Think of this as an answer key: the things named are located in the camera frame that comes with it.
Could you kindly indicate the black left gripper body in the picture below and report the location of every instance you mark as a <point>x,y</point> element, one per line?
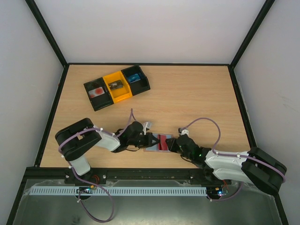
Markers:
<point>142,143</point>

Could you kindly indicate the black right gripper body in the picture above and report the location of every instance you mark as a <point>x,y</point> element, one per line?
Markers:
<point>176,145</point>

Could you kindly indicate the red white credit card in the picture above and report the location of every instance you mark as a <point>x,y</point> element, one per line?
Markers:
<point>162,146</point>

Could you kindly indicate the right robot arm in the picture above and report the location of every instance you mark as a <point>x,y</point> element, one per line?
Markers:
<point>254,167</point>

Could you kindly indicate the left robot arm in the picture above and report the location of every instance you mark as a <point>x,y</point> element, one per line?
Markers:
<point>75,140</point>

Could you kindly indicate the dark brown card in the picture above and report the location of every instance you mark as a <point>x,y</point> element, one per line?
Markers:
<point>116,85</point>

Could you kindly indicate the blue card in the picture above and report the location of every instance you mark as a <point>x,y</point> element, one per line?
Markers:
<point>133,78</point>

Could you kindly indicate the black bin left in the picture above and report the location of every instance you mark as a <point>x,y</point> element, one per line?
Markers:
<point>102,101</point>

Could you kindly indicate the black bin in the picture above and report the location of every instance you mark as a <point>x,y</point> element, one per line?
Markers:
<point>102,101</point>
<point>140,86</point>

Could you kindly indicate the yellow bin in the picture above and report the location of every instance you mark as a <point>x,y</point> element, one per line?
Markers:
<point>118,94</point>

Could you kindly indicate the black bin right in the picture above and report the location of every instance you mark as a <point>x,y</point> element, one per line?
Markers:
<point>140,86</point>

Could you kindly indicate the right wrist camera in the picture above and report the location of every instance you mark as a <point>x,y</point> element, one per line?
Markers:
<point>183,131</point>

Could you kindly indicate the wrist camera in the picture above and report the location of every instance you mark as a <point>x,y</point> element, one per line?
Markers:
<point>183,131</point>
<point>146,126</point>

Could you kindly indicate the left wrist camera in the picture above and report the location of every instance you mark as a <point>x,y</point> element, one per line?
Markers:
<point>146,126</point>

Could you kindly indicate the black aluminium frame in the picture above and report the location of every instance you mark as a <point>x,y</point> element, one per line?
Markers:
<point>150,32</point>

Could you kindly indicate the slotted cable duct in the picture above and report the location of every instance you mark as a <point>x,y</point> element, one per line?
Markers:
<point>119,191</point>

